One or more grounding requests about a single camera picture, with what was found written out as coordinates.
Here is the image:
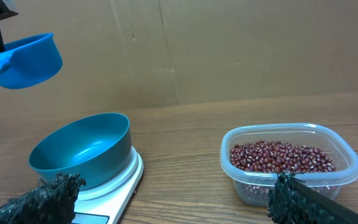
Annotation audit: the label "blue plastic measuring scoop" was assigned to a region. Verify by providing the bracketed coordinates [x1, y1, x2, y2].
[0, 33, 63, 89]

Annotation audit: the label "red adzuki beans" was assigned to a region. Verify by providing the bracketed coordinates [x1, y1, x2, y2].
[229, 139, 336, 173]

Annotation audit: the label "clear plastic food container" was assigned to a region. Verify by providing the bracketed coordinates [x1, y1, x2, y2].
[220, 123, 358, 207]

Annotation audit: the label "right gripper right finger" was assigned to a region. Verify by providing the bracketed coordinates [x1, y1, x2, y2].
[268, 172, 358, 224]

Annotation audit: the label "teal blue bowl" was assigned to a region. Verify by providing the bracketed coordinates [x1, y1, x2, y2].
[29, 113, 132, 190]

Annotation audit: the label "white digital kitchen scale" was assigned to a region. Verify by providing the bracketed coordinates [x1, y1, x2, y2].
[37, 146, 144, 224]

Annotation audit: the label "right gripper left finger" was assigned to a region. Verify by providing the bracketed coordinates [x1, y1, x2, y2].
[0, 172, 86, 224]

